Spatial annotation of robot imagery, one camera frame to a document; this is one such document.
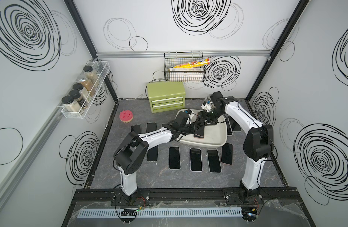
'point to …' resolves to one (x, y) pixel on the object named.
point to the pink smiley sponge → (126, 116)
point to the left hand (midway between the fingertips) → (201, 128)
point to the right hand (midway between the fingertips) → (200, 122)
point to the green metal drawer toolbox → (164, 96)
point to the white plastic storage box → (215, 136)
